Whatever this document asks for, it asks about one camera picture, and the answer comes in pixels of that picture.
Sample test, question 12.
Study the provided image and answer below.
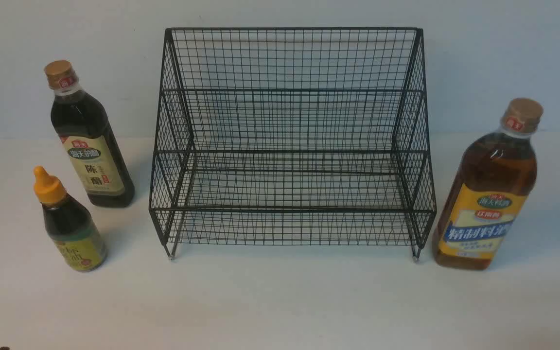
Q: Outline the amber cooking wine bottle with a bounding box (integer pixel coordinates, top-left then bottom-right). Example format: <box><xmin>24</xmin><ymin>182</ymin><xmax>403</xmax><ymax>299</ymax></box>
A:
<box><xmin>433</xmin><ymin>98</ymin><xmax>543</xmax><ymax>270</ymax></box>

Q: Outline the black wire mesh shelf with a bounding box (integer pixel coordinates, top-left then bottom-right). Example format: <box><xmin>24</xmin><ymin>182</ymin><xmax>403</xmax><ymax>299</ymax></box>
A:
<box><xmin>149</xmin><ymin>27</ymin><xmax>437</xmax><ymax>262</ymax></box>

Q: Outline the small oyster sauce bottle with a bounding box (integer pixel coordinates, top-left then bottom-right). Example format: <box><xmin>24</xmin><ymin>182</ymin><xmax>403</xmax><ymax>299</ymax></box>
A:
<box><xmin>33</xmin><ymin>166</ymin><xmax>107</xmax><ymax>272</ymax></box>

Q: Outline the dark vinegar bottle gold cap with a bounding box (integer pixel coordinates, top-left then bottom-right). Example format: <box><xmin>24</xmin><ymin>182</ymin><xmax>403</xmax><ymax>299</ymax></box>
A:
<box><xmin>44</xmin><ymin>60</ymin><xmax>135</xmax><ymax>208</ymax></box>

